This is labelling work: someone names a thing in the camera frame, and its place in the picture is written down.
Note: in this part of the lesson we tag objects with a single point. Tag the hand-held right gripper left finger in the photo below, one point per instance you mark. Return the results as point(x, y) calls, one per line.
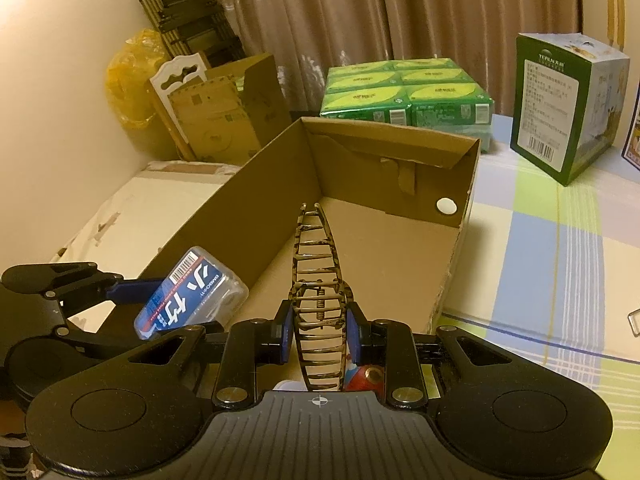
point(287, 332)

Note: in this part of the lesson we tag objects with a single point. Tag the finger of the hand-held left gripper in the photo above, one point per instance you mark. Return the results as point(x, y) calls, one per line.
point(95, 342)
point(135, 291)

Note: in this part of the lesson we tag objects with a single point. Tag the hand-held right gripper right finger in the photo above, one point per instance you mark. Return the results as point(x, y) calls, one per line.
point(351, 332)

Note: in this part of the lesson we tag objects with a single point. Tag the red figurine toy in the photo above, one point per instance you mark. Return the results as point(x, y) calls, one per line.
point(365, 379)

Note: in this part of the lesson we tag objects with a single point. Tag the clear box with blue label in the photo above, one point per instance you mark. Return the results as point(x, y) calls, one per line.
point(195, 292)

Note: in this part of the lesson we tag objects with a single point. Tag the patterned hair claw clip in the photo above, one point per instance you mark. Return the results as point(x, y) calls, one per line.
point(315, 260)

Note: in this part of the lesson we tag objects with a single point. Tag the brown cardboard box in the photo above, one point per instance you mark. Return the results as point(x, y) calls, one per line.
point(380, 260)

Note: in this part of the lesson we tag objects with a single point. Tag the clear plastic box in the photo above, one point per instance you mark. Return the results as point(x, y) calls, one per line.
point(635, 322)

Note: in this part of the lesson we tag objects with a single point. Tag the checked tablecloth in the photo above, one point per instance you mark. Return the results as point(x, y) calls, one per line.
point(525, 260)

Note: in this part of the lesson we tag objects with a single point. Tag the yellow plastic bag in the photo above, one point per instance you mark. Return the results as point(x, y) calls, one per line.
point(130, 90)

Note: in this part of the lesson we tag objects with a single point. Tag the stacked flattened cardboard boxes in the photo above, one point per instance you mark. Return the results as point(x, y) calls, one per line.
point(225, 110)

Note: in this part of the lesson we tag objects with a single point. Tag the white ornate cutout board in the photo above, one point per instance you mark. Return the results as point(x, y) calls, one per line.
point(172, 72)

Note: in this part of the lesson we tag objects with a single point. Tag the green tissue multipack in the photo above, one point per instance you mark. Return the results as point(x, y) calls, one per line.
point(400, 90)

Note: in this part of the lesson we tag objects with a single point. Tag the dark folding step ladder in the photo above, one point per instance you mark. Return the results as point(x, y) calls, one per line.
point(190, 10)

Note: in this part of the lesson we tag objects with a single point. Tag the green milk carton case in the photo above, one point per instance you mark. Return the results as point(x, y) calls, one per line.
point(555, 110)

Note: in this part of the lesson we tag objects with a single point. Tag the beige patterned curtain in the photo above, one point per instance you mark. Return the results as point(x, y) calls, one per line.
point(400, 10)

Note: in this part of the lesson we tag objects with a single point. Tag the wooden slats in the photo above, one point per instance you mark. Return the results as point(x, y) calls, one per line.
point(615, 10)

